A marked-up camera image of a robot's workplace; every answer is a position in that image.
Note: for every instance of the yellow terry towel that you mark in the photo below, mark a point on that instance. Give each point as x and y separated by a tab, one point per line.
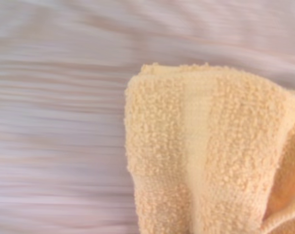
210	151

